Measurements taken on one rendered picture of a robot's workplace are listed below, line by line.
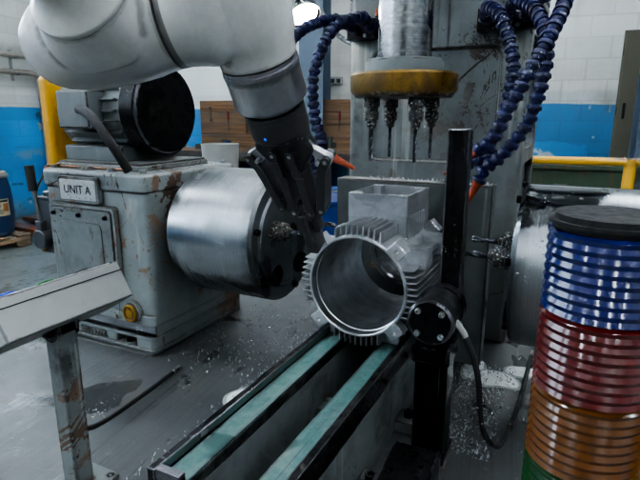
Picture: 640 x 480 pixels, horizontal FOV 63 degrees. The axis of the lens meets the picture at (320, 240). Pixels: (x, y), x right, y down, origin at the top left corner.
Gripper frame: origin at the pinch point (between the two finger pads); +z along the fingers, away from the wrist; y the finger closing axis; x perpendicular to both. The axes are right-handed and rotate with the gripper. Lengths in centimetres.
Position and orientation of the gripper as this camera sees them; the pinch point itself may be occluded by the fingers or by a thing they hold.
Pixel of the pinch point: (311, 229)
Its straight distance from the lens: 76.1
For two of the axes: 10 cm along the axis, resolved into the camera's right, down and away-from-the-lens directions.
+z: 2.2, 7.4, 6.4
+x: -3.9, 6.7, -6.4
